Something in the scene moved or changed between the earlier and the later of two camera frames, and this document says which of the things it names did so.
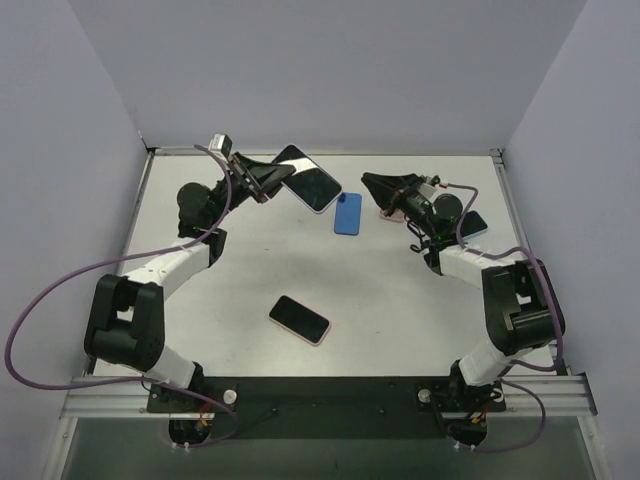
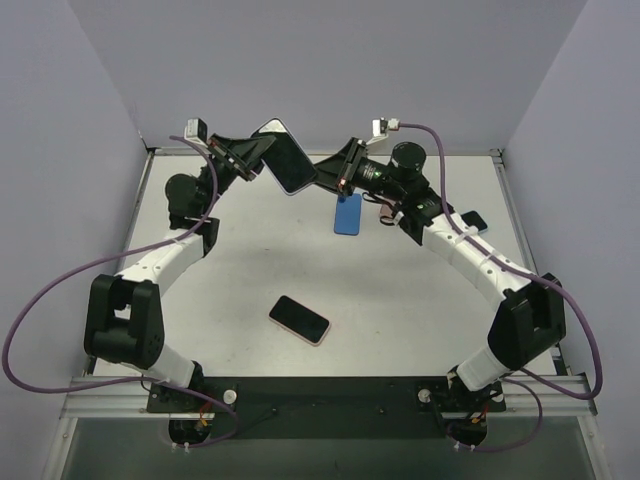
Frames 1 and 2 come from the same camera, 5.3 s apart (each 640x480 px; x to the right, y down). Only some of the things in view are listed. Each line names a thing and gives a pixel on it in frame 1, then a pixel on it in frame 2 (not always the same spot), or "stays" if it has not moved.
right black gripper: [401, 192] -> [349, 165]
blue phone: [348, 214] stays
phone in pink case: [301, 320] stays
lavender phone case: [309, 182] -> [286, 160]
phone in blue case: [472, 224] stays
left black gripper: [245, 175] -> [228, 158]
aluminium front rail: [526, 396] stays
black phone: [308, 182] -> [285, 159]
